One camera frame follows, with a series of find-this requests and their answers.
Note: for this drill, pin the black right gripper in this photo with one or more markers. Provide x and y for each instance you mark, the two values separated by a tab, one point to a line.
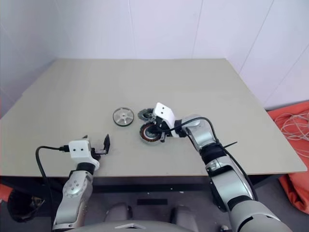
160	128

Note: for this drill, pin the grey round housing lid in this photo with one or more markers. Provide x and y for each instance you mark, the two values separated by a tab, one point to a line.
143	113

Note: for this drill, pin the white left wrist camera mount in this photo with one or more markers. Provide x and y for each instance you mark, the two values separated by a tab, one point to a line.
78	149

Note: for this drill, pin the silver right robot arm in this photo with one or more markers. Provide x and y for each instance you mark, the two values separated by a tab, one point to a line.
231	183

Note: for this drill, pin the orange red object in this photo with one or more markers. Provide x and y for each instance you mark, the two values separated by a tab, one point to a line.
3	192

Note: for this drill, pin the motor housing with copper windings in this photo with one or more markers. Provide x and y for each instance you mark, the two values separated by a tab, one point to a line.
144	139

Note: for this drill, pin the black zip tie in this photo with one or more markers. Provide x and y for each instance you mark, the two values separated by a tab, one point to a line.
229	144

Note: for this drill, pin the grey robot torso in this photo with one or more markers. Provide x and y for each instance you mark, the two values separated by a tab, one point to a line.
149	228

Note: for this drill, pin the grey rounded shape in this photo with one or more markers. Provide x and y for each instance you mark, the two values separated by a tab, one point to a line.
183	215
118	212

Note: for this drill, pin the silver spoked rotor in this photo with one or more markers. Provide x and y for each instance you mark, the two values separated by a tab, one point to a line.
123	116

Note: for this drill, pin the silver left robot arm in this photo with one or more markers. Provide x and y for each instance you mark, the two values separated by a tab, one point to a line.
74	188

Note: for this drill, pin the orange fabric cover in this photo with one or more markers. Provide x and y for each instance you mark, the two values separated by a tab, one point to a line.
297	108

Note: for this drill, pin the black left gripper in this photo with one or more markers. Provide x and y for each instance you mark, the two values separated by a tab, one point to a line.
97	152

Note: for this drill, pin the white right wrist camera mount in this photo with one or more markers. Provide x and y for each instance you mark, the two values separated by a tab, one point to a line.
164	111

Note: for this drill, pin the black table frame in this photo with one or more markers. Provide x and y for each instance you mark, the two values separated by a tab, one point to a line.
144	181

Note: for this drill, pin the black bin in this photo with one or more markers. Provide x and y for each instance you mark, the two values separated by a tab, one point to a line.
21	207

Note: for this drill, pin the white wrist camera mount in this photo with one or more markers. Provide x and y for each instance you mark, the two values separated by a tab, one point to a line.
78	149
164	111

